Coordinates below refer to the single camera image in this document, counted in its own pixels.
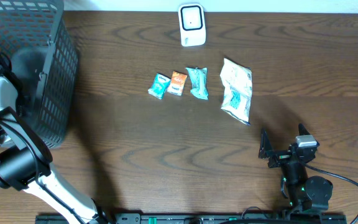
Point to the grey plastic mesh basket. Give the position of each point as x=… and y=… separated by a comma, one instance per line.
x=34, y=37

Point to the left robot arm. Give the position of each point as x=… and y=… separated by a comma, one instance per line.
x=26, y=162

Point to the teal Kleenex tissue pack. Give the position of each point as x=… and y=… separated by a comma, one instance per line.
x=159, y=86

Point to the white barcode scanner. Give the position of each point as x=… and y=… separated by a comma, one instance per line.
x=192, y=25

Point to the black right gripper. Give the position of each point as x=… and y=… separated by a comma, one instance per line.
x=281, y=157

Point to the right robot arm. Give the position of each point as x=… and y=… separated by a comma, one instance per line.
x=306, y=194

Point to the green wipes packet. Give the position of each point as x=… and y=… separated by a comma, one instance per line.
x=198, y=77

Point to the white yellow snack bag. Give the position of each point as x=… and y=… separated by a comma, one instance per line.
x=237, y=83

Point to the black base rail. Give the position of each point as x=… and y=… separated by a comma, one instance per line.
x=135, y=218

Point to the orange tissue pack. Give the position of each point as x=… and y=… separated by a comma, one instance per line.
x=177, y=83

